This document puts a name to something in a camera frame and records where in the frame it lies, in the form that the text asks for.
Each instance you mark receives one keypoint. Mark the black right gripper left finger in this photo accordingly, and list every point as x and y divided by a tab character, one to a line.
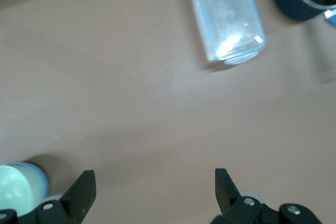
76	195

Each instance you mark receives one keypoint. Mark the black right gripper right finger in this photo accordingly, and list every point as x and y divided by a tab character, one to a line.
227	195

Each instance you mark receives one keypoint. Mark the blue bowl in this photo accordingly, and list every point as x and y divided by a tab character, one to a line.
45	182

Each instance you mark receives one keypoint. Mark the green bowl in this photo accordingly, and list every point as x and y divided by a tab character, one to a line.
15	190

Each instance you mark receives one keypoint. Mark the brown table cover mat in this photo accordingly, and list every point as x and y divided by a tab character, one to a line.
131	90

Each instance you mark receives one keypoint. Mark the clear plastic lidded container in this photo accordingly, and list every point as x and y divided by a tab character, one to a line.
228	16

